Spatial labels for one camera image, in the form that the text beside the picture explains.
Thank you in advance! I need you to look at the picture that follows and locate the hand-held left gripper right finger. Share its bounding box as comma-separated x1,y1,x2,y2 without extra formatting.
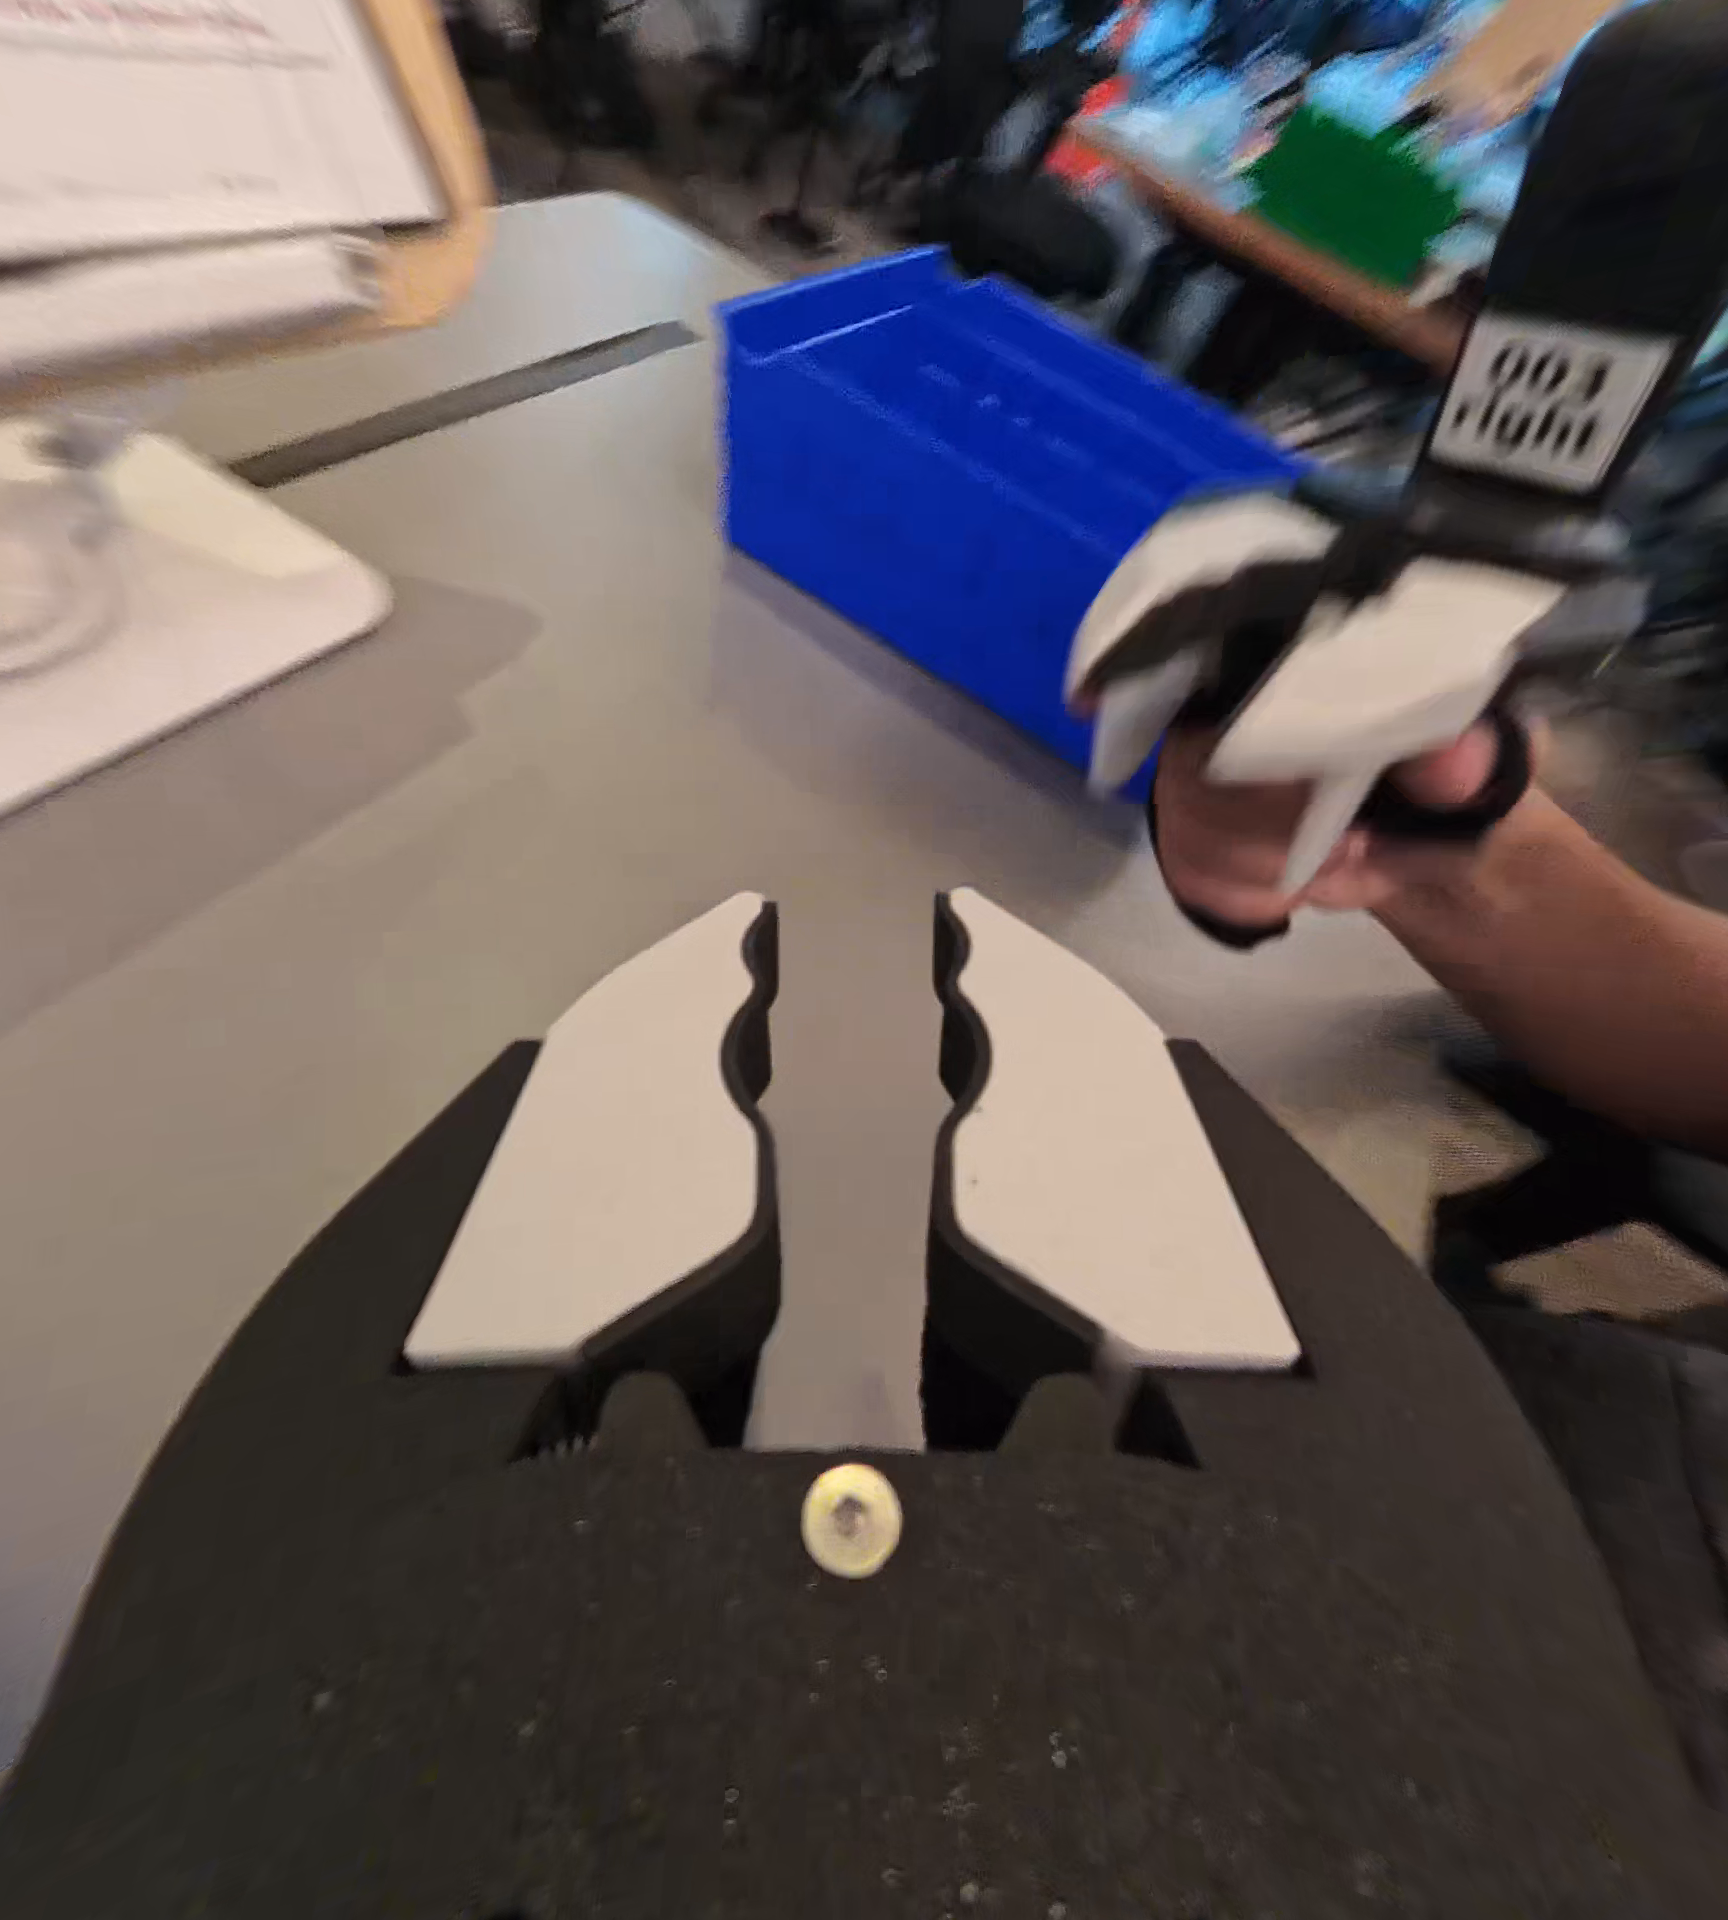
927,883,1305,1453

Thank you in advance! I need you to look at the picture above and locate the person's right hand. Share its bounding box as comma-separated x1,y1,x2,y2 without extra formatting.
1148,703,1556,939

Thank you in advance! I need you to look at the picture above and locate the person's dark shirt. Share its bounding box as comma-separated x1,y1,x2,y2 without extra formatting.
1456,1281,1728,1920

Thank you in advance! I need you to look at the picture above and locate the person's right forearm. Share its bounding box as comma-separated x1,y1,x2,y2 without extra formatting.
1374,793,1728,1188

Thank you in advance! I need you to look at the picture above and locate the green plastic bin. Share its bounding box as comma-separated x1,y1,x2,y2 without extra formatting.
1243,101,1471,289

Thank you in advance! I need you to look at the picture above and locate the white document stand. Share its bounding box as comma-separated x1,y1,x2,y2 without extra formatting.
0,224,398,870

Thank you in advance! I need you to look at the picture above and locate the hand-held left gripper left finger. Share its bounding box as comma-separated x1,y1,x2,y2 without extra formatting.
400,892,784,1453

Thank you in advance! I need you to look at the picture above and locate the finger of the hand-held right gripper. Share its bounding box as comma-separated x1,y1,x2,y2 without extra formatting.
1066,485,1335,800
1206,565,1574,905

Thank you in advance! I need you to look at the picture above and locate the printed instruction sheet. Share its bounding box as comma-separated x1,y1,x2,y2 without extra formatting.
0,0,446,272

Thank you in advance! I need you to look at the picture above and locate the blue plastic bin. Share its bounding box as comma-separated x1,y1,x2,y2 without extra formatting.
715,243,1316,803

